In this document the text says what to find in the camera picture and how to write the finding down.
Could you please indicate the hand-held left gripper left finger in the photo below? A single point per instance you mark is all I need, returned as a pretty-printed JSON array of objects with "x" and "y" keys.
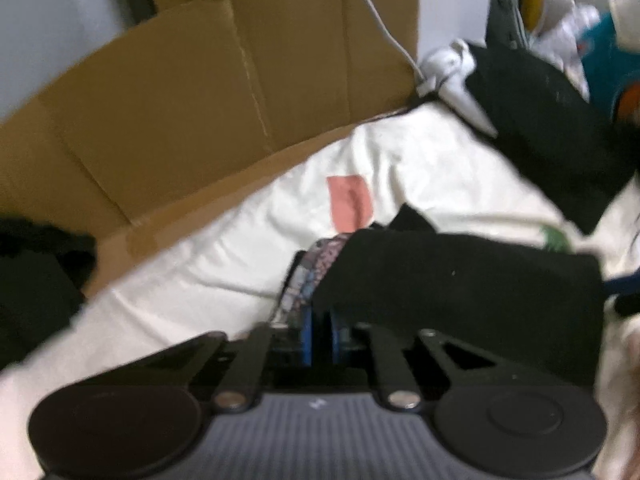
[{"x": 306, "y": 330}]

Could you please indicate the white cloth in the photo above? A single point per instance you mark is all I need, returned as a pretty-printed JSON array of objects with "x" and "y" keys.
[{"x": 450, "y": 65}]

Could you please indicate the crumpled black cloth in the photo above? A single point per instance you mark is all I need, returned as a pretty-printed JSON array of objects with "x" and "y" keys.
[{"x": 35, "y": 285}]

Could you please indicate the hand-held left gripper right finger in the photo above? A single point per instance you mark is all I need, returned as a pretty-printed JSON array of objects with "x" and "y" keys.
[{"x": 337, "y": 332}]

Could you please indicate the flat cardboard sheet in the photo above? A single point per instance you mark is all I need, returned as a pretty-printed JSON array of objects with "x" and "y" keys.
[{"x": 200, "y": 85}]

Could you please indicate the black bear-print hoodie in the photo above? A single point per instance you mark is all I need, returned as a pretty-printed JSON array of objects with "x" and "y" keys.
[{"x": 450, "y": 285}]

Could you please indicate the folded black garment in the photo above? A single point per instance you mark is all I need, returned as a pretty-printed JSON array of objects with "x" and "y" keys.
[{"x": 540, "y": 125}]

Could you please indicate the cream printed bed sheet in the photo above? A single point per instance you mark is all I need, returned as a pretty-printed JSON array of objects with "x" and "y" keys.
[{"x": 225, "y": 250}]

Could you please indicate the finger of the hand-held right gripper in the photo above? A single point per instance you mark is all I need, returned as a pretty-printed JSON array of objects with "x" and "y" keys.
[{"x": 622, "y": 284}]

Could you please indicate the teal box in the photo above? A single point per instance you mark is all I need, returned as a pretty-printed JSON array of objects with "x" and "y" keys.
[{"x": 605, "y": 70}]

